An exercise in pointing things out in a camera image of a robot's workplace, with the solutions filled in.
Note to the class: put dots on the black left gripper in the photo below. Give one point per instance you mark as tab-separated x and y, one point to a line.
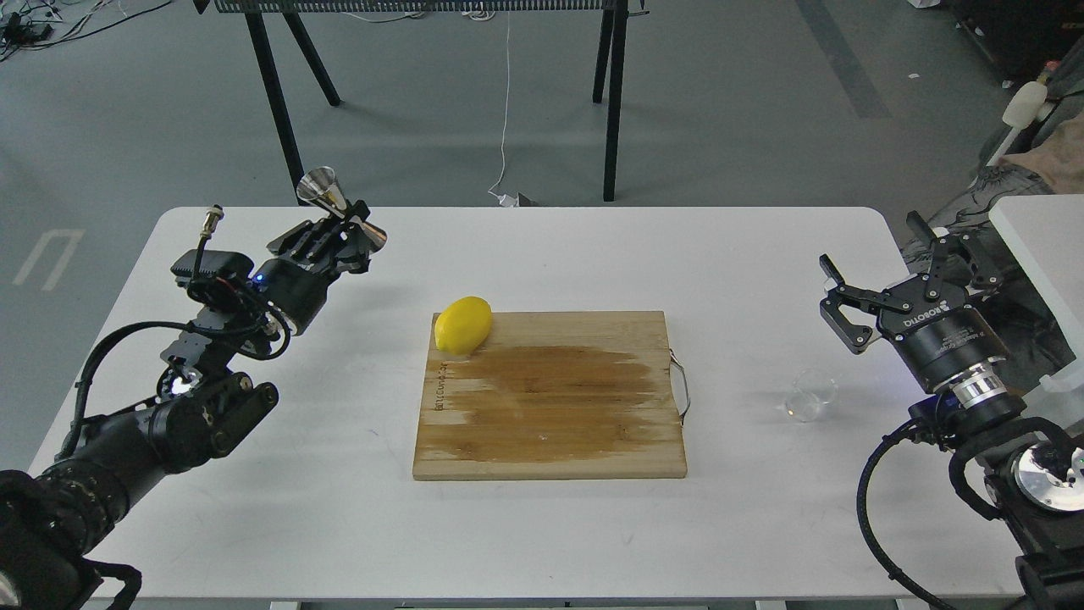
340	243

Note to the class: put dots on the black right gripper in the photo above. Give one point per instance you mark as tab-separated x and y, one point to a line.
940	335

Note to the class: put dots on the steel double jigger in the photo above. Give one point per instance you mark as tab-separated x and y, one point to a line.
321	187

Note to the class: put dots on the small clear glass cup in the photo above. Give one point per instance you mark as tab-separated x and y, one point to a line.
810	395

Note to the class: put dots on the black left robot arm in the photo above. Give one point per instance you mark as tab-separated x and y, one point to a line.
200	411

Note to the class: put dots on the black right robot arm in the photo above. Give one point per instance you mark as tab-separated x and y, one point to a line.
1023	471

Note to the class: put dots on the white side table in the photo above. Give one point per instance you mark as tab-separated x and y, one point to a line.
1045	234

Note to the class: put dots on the yellow lemon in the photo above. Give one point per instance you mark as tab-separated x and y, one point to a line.
462	327

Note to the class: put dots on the person in tan shirt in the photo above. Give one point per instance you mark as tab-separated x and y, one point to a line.
1045	163

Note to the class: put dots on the white office chair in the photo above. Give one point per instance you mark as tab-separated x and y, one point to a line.
1031	103

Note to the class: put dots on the wooden cutting board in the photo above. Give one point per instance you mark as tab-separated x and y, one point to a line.
554	396

